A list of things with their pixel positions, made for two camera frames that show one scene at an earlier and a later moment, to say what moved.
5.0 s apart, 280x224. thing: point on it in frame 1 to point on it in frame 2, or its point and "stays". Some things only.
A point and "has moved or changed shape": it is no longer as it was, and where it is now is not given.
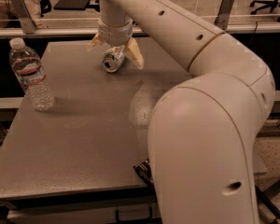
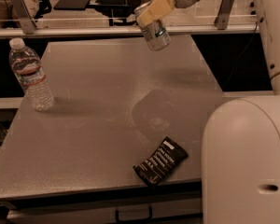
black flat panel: [73, 2] stays
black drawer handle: [142, 220] stays
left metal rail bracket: [21, 9] stays
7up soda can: [113, 58] has moved or changed shape
